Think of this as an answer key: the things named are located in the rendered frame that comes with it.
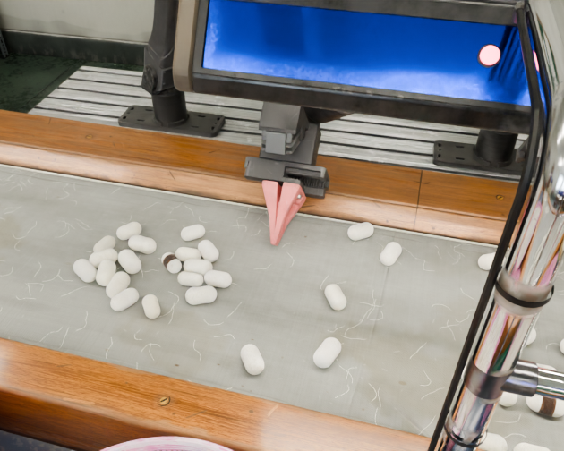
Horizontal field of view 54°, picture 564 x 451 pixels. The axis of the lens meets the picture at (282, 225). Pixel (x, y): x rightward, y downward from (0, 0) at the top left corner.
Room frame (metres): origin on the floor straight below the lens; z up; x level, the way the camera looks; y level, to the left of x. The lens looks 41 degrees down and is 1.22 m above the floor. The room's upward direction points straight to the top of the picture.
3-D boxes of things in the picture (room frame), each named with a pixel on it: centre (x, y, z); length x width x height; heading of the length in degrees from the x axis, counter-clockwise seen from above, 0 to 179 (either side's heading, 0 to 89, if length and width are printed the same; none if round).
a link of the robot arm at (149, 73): (0.95, 0.21, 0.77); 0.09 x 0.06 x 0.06; 128
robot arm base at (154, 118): (0.96, 0.22, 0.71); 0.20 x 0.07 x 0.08; 77
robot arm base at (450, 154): (0.82, -0.37, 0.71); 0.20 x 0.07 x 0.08; 77
